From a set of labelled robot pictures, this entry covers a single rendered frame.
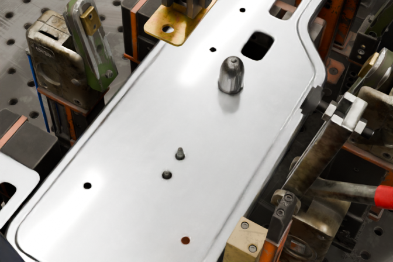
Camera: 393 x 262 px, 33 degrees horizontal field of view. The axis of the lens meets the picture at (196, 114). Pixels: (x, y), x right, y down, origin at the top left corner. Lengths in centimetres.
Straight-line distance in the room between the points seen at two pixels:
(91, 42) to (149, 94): 10
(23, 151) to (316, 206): 36
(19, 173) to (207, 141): 22
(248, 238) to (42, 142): 30
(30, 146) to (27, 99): 40
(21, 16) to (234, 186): 72
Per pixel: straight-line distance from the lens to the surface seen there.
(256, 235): 67
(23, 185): 78
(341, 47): 131
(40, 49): 86
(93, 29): 80
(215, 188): 77
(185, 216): 75
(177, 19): 57
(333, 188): 68
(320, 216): 71
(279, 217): 53
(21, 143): 84
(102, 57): 84
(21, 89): 124
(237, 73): 81
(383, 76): 77
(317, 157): 62
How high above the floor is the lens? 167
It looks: 55 degrees down
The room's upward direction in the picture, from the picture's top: 4 degrees clockwise
